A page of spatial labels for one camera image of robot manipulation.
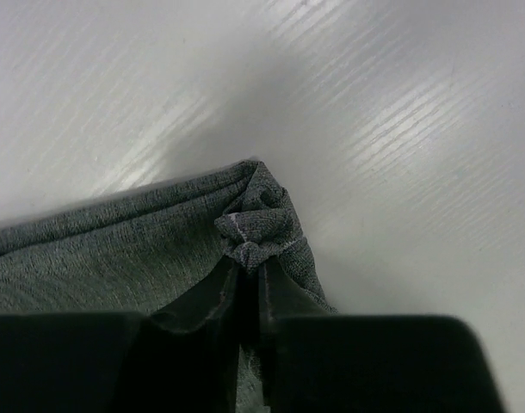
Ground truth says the grey cloth napkin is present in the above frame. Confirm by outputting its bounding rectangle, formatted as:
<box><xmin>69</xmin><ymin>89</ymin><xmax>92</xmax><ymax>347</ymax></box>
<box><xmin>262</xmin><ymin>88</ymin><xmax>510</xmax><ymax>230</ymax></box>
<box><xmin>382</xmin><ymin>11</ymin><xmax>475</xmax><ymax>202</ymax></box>
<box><xmin>0</xmin><ymin>161</ymin><xmax>330</xmax><ymax>412</ymax></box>

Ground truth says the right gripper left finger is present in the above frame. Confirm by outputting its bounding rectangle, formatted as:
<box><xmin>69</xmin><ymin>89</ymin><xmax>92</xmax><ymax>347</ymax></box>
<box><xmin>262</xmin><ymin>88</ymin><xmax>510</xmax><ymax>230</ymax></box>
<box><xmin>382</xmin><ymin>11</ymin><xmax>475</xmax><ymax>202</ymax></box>
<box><xmin>151</xmin><ymin>257</ymin><xmax>239</xmax><ymax>412</ymax></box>

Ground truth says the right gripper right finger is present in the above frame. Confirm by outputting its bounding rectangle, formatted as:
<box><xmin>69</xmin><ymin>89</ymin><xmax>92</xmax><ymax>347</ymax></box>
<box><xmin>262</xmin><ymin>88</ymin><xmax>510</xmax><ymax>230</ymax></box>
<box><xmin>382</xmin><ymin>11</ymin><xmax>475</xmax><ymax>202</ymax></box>
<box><xmin>257</xmin><ymin>258</ymin><xmax>330</xmax><ymax>412</ymax></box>

